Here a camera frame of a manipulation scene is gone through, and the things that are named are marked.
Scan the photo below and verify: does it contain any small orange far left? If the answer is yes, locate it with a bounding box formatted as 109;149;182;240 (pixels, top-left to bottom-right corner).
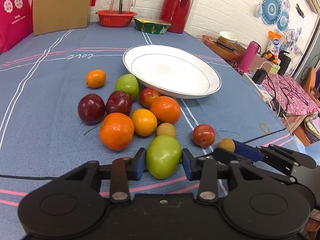
86;69;106;88

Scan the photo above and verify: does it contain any large stemmed orange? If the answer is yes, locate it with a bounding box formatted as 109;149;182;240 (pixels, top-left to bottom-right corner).
83;113;135;151

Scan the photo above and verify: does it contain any dark plum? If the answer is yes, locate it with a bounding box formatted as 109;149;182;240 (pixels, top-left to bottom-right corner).
105;90;132;116
78;93;105;125

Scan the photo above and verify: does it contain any blue striped tablecloth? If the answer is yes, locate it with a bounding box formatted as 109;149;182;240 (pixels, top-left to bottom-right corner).
0;22;320;240

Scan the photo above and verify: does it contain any pink thermos bottle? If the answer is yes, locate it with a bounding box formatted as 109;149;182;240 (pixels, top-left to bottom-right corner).
239;41;261;73

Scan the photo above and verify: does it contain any red plastic basket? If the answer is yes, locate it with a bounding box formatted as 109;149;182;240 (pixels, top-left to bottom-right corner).
95;10;137;28

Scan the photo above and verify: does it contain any white plate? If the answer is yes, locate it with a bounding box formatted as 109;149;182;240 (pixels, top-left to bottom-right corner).
123;44;222;99

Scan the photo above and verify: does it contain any red thermos jug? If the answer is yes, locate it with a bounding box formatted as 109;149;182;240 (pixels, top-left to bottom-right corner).
160;0;191;34

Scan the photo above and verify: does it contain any tan longan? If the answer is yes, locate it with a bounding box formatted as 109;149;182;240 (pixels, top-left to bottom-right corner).
217;138;235;152
156;122;177;138

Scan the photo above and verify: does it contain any pink shopping bag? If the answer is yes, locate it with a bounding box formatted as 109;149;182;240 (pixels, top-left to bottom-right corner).
0;0;33;53

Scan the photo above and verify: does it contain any blue paper fan decoration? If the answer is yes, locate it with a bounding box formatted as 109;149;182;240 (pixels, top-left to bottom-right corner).
261;0;282;25

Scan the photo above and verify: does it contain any red yellow plum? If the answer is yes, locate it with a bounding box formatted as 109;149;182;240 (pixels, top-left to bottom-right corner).
139;88;161;108

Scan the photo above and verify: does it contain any green printed bowl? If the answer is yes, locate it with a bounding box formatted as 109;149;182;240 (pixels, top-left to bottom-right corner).
133;16;171;34

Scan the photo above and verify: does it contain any cardboard box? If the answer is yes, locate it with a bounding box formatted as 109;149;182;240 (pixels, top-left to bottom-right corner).
32;0;91;36

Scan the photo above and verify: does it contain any pink floral cloth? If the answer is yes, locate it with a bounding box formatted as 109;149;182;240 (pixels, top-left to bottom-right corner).
261;74;319;115

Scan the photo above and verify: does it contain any orange tangerine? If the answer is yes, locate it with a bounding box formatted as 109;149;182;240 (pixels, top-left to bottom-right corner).
150;96;181;124

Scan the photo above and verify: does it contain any black power adapter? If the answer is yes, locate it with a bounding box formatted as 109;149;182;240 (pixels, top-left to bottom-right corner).
252;68;267;85

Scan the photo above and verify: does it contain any orange snack packet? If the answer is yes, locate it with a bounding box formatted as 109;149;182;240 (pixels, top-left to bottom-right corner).
266;31;282;54

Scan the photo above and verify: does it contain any yellow orange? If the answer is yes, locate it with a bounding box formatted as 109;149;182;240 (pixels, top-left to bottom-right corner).
131;108;158;137

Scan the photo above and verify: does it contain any white power strip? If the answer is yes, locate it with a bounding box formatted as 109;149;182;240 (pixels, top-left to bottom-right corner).
242;73;272;103

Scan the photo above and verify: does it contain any yellow rubber band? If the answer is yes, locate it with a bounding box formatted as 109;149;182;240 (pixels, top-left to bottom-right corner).
259;122;271;134

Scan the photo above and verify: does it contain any green apple near plate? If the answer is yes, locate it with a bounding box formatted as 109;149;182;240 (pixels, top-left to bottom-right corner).
115;74;139;101

